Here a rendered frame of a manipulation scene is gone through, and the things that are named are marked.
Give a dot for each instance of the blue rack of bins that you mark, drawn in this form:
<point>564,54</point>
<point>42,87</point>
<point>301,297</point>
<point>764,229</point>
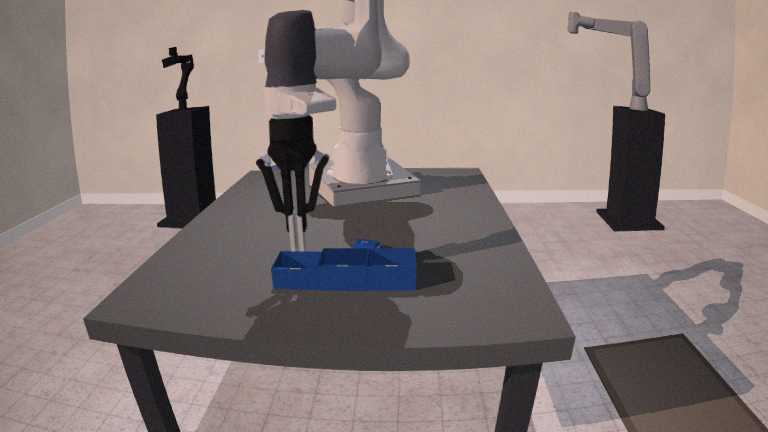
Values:
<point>387,269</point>

